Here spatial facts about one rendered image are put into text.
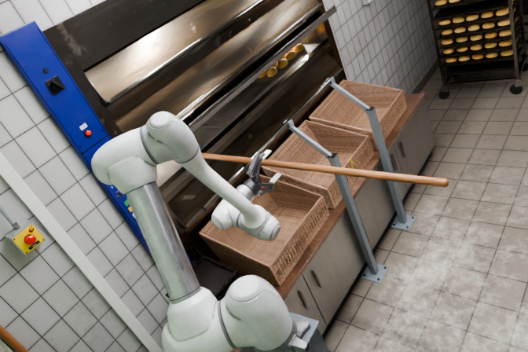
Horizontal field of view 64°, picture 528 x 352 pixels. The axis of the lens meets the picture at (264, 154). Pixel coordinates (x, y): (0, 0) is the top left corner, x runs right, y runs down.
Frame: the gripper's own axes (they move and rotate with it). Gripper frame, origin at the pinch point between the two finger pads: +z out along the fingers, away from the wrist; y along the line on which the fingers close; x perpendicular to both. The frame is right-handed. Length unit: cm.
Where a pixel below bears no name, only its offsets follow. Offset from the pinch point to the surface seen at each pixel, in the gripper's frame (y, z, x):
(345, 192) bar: 49, 37, 3
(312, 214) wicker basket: 49, 16, -6
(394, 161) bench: 75, 101, 0
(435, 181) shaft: -1, -1, 76
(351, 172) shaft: -0.6, -1.0, 43.0
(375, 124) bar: 35, 85, 3
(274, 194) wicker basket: 50, 28, -44
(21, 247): -26, -95, -48
